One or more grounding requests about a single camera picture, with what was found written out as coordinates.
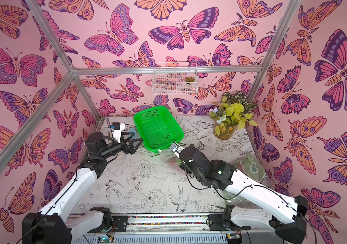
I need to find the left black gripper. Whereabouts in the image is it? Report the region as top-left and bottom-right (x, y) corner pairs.
(100, 133), (143, 161)

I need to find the clear green zip-top bag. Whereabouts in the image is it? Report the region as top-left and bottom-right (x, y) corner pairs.
(159, 149), (181, 166)

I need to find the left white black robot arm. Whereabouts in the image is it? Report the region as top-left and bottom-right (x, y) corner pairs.
(19, 132), (143, 244)

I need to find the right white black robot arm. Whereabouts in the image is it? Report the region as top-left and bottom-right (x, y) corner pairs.
(170, 143), (308, 244)

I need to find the green plastic basket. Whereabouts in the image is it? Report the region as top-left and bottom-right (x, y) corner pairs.
(133, 106), (184, 153)

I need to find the potted plant in amber vase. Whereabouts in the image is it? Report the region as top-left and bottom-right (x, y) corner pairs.
(209, 91), (258, 140)

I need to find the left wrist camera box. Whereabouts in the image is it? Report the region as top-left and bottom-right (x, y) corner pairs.
(110, 122), (125, 143)

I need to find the small succulent in wire basket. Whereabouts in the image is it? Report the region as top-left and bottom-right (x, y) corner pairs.
(185, 76), (196, 83)

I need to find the white wire wall basket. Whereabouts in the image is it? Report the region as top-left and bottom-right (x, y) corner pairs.
(150, 61), (199, 95)

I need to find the metal base rail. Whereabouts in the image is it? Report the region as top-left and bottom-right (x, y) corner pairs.
(39, 211), (296, 244)

